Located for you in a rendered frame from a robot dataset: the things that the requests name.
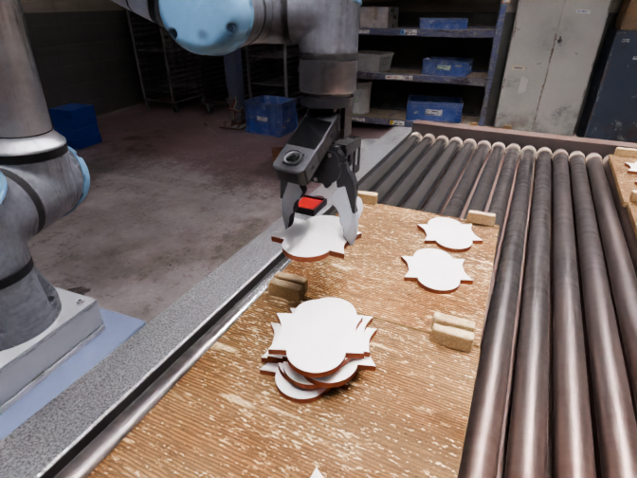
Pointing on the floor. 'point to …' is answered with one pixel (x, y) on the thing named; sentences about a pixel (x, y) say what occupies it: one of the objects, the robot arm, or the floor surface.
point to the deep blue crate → (271, 115)
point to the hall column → (235, 90)
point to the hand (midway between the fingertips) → (317, 234)
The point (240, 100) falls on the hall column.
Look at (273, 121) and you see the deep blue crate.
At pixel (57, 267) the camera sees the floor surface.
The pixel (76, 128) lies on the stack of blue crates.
